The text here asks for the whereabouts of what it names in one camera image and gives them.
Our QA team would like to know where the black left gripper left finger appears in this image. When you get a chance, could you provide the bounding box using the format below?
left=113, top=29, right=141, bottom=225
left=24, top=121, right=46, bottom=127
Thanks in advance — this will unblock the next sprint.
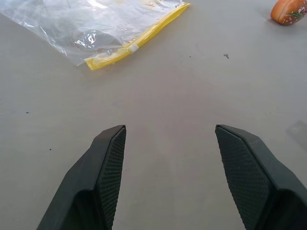
left=36, top=124, right=127, bottom=230

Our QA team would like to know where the clear yellow-zip plastic bag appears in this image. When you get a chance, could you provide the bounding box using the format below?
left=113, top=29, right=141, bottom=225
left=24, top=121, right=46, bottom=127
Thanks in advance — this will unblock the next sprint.
left=0, top=0, right=191, bottom=71

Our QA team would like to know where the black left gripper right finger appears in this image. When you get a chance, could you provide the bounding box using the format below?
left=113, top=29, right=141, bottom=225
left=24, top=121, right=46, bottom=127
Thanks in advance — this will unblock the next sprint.
left=214, top=124, right=307, bottom=230

